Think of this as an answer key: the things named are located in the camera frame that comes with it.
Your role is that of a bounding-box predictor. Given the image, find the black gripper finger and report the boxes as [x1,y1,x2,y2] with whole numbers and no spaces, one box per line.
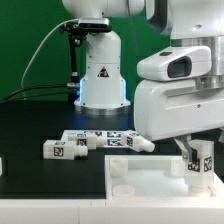
[219,127,224,142]
[174,135,197,163]

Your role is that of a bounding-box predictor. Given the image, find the grey camera cable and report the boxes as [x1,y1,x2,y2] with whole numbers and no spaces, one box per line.
[20,18,80,90]

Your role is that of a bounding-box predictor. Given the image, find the white square table top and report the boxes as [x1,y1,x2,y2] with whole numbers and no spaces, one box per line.
[104,154,224,200]

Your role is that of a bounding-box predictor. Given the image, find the white left fence piece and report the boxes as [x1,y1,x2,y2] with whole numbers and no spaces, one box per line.
[0,158,3,177]

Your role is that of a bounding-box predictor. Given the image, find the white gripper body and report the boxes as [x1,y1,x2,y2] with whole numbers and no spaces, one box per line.
[134,80,224,141]

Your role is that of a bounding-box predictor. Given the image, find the black cables on table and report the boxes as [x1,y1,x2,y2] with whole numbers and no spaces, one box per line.
[0,84,73,104]

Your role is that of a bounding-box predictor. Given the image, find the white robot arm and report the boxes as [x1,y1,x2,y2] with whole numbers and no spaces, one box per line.
[62,0,224,162]

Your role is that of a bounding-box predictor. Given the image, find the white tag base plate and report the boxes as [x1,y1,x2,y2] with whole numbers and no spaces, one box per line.
[61,130,127,149]

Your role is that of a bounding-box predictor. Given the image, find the white front fence bar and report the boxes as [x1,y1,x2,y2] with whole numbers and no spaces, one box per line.
[0,198,224,224]

